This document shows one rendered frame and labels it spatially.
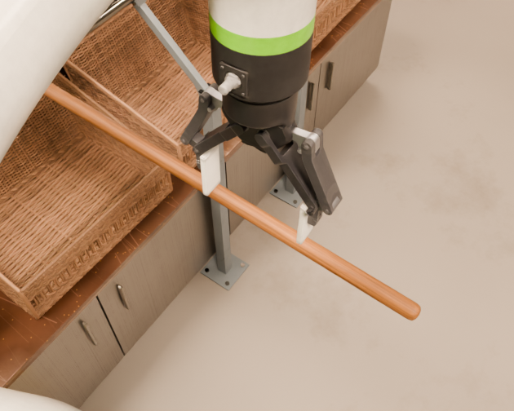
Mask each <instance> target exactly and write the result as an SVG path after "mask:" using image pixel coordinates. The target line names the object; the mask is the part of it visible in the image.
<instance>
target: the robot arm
mask: <svg viewBox="0 0 514 411"><path fill-rule="evenodd" d="M113 1H114V0H0V163H1V161H2V159H3V158H4V156H5V155H6V153H7V151H8V149H9V147H10V146H11V144H12V143H13V141H14V139H15V138H16V136H17V135H18V133H19V132H20V130H21V128H22V126H23V125H24V124H25V122H26V120H27V119H28V117H29V115H30V114H31V112H32V111H33V109H34V108H35V106H36V105H37V103H38V101H39V100H40V99H41V98H42V96H43V94H44V93H45V91H46V90H47V88H48V86H49V85H50V84H51V83H52V81H53V80H54V78H55V76H56V75H57V73H58V72H59V71H60V70H61V68H62V67H63V66H64V64H65V62H66V61H67V60H68V58H69V57H70V56H71V55H72V53H73V52H74V50H75V49H76V48H77V46H78V45H79V43H80V42H81V41H82V39H83V38H84V37H85V36H86V34H87V33H88V32H89V31H90V29H91V28H92V26H93V25H94V24H95V22H96V21H97V20H98V19H99V18H100V17H101V16H102V14H103V13H104V12H105V11H106V9H107V8H108V7H109V5H110V4H111V3H112V2H113ZM208 7H209V22H210V52H211V67H212V75H213V78H214V80H215V82H216V83H212V84H211V85H210V86H209V87H208V88H207V89H206V90H205V91H203V92H202V93H201V94H200V95H199V97H198V109H197V111H196V112H195V114H194V116H193V118H192V119H191V121H190V123H189V124H188V125H187V127H186V129H185V130H184V133H183V134H182V135H181V136H180V141H181V143H182V144H185V145H188V144H190V145H191V146H192V147H193V151H194V152H195V153H196V159H197V167H198V169H200V170H201V171H202V189H203V194H204V195H206V196H208V195H209V194H210V193H211V192H212V191H213V190H214V189H215V187H216V186H217V185H218V184H219V183H220V169H219V144H221V143H223V142H224V141H229V140H230V139H233V138H234V137H236V136H237V137H238V138H239V139H241V142H242V143H244V144H247V145H250V146H253V147H255V148H257V149H258V150H260V151H261V152H264V153H267V154H268V156H269V157H270V159H271V160H272V162H273V163H274V164H275V165H279V166H280V167H281V168H282V170H283V171H284V173H285V174H286V176H287V178H288V179H289V181H290V182H291V183H292V185H293V186H294V188H295V190H296V191H297V193H298V194H299V195H300V197H301V198H302V200H303V201H304V203H303V204H302V205H301V206H300V211H299V224H298V231H297V238H296V243H298V244H300V245H302V244H303V242H304V240H305V239H306V238H307V236H308V234H309V233H310V232H311V231H312V229H313V227H315V226H316V225H317V223H318V222H319V220H320V219H321V217H322V213H323V212H324V213H325V214H328V215H332V214H333V212H334V211H335V209H336V207H337V206H338V205H339V203H340V202H341V201H342V199H343V198H342V195H341V192H340V190H339V186H338V184H337V182H336V179H335V176H334V173H333V171H332V169H331V166H330V163H329V160H328V158H327V155H326V152H325V149H324V147H323V132H322V130H321V129H319V128H314V129H313V130H312V131H311V132H308V131H306V130H302V129H300V128H298V126H297V124H296V122H295V112H296V108H297V101H298V93H299V90H300V89H301V88H302V87H303V86H304V85H305V83H306V81H307V80H308V75H309V68H310V59H311V52H312V38H313V30H314V22H315V15H316V7H317V0H208ZM219 108H222V112H223V114H224V116H225V117H226V118H227V120H228V121H227V122H226V123H224V124H223V125H222V126H219V127H217V128H216V129H214V130H213V131H211V132H209V131H208V132H207V133H206V134H205V135H202V134H201V133H200V131H201V130H202V128H203V126H204V125H205V124H206V122H207V121H208V119H209V118H210V116H211V114H212V113H213V112H214V111H216V110H218V109H219ZM284 145H285V147H284V148H283V149H282V150H281V151H280V152H279V151H278V149H279V148H281V147H282V146H284ZM0 411H81V410H80V409H77V408H75V407H73V406H72V405H70V404H66V403H65V402H62V401H59V400H55V399H52V398H48V397H45V396H38V395H34V394H30V393H26V392H22V391H15V390H11V389H6V388H3V387H0Z"/></svg>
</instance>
